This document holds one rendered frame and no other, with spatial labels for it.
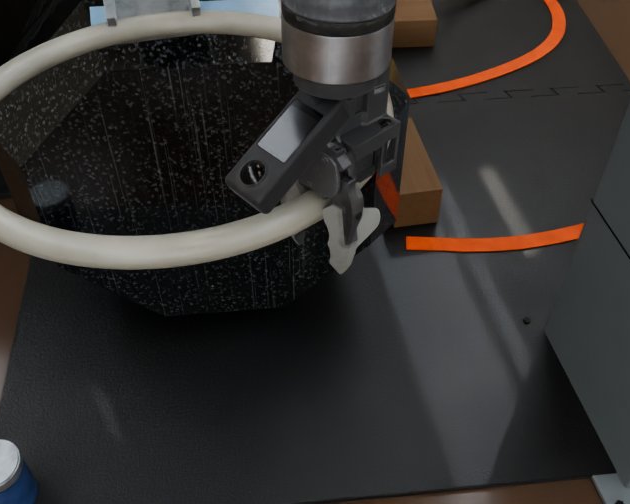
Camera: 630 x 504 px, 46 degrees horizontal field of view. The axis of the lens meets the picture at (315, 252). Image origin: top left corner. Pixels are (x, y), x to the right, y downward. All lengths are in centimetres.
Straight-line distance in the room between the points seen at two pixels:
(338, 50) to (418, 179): 136
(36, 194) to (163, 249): 83
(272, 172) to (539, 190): 158
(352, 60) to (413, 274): 131
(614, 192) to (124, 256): 100
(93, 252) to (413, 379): 111
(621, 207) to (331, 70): 93
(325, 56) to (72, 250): 28
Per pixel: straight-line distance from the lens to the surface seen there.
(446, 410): 165
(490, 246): 196
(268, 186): 62
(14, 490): 155
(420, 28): 262
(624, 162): 142
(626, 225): 144
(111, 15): 104
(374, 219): 73
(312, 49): 59
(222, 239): 66
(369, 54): 60
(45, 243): 70
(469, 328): 178
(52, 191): 147
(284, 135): 64
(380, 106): 68
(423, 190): 190
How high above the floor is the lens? 141
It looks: 47 degrees down
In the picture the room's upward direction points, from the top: straight up
